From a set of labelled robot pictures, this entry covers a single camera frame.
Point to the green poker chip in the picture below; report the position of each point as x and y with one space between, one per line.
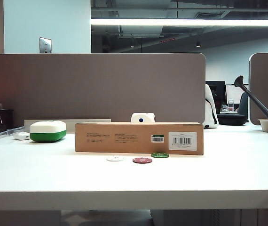
160 155

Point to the brown cardboard box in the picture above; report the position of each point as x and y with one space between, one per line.
124 141

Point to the red poker chip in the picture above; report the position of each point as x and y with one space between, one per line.
142 160

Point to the white poker chip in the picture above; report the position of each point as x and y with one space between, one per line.
115 158

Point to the white die blue dot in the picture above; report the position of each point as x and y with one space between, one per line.
145 117

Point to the wide grey desk divider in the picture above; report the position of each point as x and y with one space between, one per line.
101 87

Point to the black computer monitor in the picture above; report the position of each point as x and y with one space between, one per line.
219 91

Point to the white and green case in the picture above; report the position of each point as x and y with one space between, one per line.
47 131

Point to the clear water bottle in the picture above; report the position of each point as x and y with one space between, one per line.
230 104

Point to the black round cushion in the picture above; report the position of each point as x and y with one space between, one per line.
232 119

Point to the white background screen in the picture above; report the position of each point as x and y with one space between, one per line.
233 91

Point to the long ceiling light strip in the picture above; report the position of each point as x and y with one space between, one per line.
183 22

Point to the teal office chair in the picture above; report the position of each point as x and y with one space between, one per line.
244 104

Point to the clear acrylic tray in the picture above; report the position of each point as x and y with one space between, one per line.
5 133

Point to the white paper bowl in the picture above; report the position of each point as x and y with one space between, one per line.
266 126

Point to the narrow grey desk divider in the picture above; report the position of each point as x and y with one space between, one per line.
265 89

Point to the black container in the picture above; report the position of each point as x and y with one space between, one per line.
0 120

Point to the metal wall outlet plate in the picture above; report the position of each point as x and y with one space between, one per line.
45 45

